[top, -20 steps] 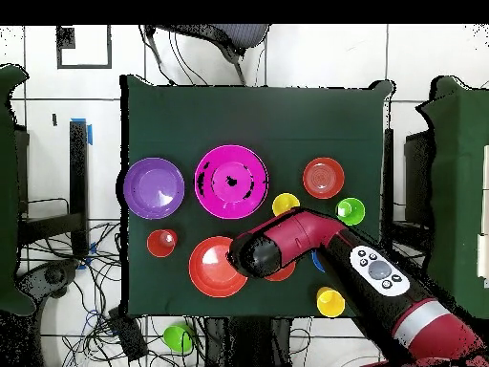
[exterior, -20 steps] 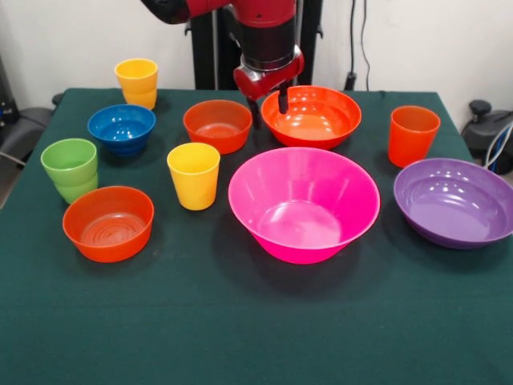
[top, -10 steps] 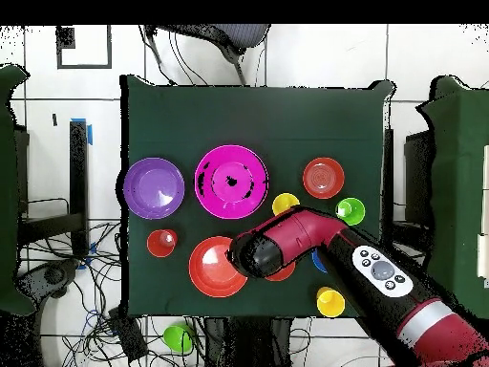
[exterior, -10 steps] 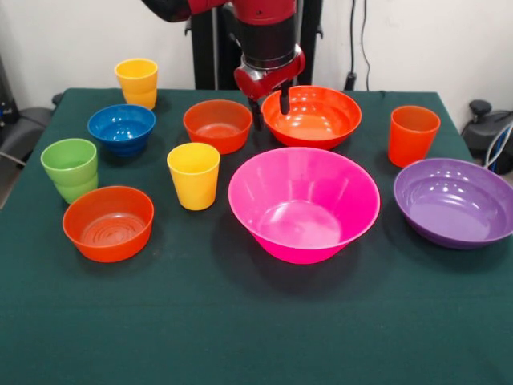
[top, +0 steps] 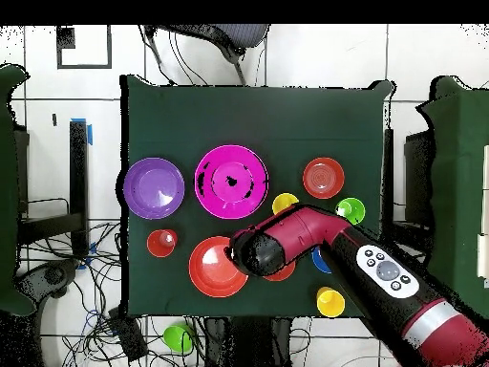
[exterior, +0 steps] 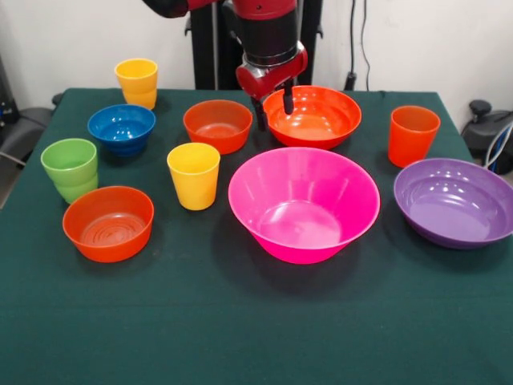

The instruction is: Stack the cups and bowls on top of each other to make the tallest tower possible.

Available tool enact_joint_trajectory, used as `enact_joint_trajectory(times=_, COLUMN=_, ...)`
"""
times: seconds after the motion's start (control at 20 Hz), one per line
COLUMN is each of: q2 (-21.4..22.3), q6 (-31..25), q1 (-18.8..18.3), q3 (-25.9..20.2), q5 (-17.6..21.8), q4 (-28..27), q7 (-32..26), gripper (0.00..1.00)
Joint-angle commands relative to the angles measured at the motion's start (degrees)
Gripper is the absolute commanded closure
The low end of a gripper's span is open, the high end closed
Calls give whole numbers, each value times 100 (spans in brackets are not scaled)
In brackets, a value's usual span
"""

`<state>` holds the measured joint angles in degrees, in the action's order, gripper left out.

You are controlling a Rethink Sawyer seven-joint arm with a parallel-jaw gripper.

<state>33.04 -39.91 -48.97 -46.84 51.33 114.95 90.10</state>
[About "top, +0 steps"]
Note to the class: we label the blue plastic bowl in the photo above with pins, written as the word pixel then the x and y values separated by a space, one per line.
pixel 319 263

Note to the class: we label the dark green side cloth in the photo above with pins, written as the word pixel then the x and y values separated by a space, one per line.
pixel 7 191
pixel 458 191

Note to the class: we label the black floor box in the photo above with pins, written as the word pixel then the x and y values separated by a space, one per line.
pixel 128 336

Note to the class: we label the dark green table cloth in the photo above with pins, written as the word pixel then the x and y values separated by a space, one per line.
pixel 248 122

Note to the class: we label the black metal post frame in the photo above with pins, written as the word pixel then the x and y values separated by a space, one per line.
pixel 79 172

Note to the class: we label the grey office chair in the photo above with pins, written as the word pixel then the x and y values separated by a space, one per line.
pixel 237 36

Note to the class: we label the large pink plastic bowl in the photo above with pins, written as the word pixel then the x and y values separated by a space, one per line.
pixel 229 206

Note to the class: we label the orange plastic cup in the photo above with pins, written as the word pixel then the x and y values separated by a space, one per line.
pixel 158 246

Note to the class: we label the small orange plastic bowl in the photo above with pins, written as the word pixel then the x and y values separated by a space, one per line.
pixel 323 178
pixel 284 273

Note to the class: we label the purple plastic bowl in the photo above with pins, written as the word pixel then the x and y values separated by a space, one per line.
pixel 153 187

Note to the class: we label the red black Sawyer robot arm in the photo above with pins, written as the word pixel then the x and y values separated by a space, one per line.
pixel 301 229

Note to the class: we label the black chair base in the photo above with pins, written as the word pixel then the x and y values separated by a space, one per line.
pixel 53 275

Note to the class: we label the green plastic cup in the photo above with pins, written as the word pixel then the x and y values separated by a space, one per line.
pixel 349 210
pixel 175 338

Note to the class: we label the large orange plastic bowl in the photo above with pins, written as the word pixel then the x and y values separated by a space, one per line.
pixel 210 275

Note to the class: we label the yellow plastic cup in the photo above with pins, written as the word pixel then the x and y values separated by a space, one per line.
pixel 282 202
pixel 330 304

